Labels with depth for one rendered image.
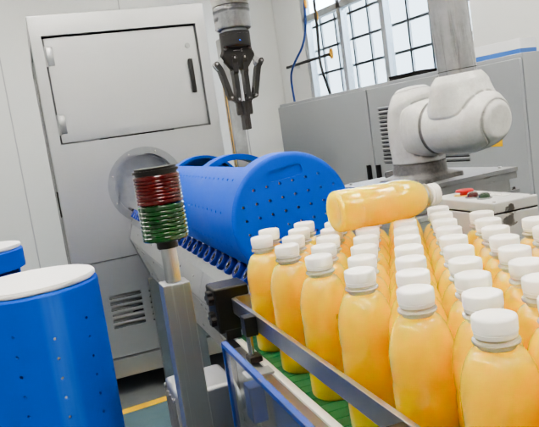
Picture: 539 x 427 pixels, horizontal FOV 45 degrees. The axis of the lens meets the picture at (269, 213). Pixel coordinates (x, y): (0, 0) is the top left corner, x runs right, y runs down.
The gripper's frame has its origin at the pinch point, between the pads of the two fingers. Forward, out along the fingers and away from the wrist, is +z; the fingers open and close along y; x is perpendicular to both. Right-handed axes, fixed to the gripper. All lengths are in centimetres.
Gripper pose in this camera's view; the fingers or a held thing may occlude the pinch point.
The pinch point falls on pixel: (245, 115)
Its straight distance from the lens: 161.4
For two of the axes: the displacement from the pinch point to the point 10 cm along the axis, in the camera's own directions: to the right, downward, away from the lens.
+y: -9.4, 1.6, -3.1
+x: 3.3, 0.6, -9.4
